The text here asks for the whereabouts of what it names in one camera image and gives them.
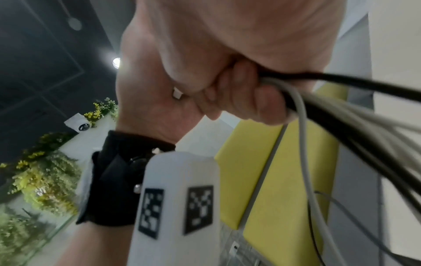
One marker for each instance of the person's left hand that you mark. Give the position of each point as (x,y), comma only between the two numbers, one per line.
(141,98)

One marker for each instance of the person's right hand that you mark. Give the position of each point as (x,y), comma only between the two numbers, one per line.
(250,33)

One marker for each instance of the person's left forearm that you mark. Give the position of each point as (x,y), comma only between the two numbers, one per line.
(95,246)

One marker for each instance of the small white plug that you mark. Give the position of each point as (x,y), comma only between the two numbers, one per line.
(177,92)

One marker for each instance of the yellow flowering plant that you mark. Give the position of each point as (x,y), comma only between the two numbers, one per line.
(100,110)

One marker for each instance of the round ceiling spotlight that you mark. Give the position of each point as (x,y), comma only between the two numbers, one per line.
(116,62)

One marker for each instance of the white tracker with black markers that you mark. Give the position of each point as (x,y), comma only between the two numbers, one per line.
(177,171)

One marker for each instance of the grey pendant disc lamp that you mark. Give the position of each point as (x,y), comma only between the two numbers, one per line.
(74,23)

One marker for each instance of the large yellow-green leafy plant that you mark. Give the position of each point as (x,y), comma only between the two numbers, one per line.
(46,179)

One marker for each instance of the yellow panel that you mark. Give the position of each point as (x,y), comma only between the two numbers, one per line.
(289,207)
(246,168)

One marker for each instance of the small white tag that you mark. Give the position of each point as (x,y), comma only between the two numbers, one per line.
(234,248)

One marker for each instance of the white dome security camera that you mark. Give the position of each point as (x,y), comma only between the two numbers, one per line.
(79,124)

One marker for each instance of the grey metal frame bar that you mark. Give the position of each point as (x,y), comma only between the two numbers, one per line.
(261,181)

